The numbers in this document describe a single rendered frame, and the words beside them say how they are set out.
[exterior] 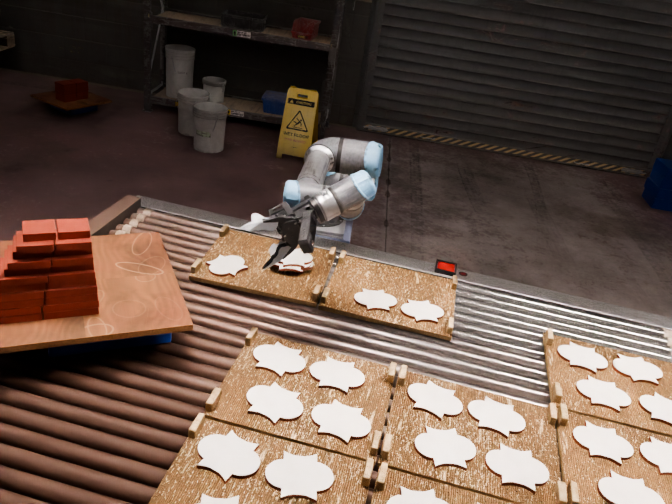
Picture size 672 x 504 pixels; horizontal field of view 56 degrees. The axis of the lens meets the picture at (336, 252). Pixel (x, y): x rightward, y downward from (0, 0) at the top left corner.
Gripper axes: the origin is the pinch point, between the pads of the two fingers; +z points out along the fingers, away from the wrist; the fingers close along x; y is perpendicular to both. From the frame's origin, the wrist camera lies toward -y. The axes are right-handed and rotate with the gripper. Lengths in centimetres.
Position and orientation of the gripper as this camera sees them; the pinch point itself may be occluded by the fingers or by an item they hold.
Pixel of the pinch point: (252, 251)
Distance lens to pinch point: 159.9
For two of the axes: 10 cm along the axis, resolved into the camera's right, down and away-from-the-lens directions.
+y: -4.1, -5.7, 7.2
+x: -2.8, -6.7, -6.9
